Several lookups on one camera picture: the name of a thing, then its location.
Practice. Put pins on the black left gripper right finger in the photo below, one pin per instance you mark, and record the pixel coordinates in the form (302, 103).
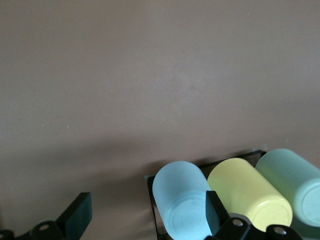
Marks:
(215, 212)

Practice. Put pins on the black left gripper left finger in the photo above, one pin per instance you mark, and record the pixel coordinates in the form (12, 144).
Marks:
(77, 215)

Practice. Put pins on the light blue plastic cup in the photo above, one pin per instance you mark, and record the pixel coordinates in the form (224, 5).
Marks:
(180, 190)

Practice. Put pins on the pale green plastic cup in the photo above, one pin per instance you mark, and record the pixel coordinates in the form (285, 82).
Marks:
(287, 172)

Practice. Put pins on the yellow plastic cup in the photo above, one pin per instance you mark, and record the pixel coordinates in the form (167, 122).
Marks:
(237, 185)

